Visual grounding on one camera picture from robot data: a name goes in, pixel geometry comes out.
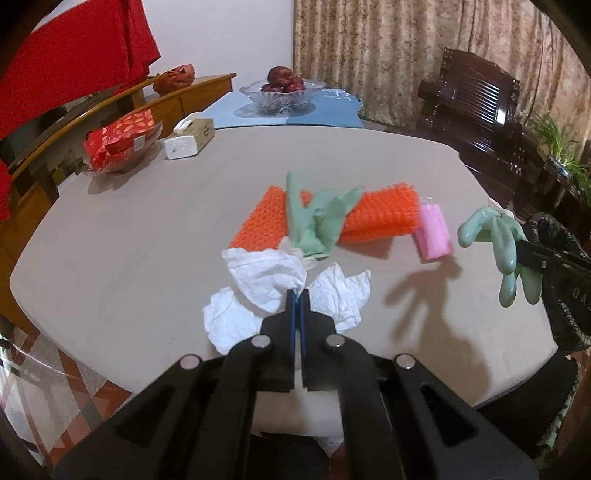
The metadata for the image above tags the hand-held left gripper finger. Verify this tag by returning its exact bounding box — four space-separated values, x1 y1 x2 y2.
54 288 296 480
298 290 539 480

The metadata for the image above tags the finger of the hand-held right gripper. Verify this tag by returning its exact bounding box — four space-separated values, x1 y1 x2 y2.
515 240 591 283

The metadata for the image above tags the green rubber glove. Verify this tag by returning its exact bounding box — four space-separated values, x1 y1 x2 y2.
285 171 365 259
457 207 541 309

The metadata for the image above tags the white tissue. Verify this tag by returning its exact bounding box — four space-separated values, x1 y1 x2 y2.
222 247 308 315
203 263 372 354

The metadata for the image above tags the person's right forearm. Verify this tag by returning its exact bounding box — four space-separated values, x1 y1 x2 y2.
526 211 591 354

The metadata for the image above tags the dark wooden side table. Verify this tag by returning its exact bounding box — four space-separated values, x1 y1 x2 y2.
545 157 591 217

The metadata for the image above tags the pink foam roll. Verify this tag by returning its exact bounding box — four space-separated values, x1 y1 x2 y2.
413 200 455 264

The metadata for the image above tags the potted green plant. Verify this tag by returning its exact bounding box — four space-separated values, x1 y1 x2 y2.
526 113 591 185

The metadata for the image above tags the orange foam mesh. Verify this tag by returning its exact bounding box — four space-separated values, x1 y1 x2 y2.
229 182 421 252

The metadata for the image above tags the dark wooden armchair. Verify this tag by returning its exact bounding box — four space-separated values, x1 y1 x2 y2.
418 46 546 217

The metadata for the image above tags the white tissue box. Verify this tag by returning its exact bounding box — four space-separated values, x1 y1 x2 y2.
165 113 215 161

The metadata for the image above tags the blue table cover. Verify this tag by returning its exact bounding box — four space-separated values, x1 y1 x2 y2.
201 88 363 130

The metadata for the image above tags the glass fruit bowl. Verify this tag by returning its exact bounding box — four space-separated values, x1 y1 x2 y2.
239 79 326 115

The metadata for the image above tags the red bag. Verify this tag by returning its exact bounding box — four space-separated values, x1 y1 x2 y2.
152 64 195 93

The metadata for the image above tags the beige patterned curtain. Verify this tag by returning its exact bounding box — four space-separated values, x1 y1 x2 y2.
293 0 591 208

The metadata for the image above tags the wooden television cabinet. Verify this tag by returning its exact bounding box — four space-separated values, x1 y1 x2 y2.
0 73 237 333

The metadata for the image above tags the red cloth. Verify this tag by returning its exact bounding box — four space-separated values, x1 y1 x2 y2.
0 0 161 222

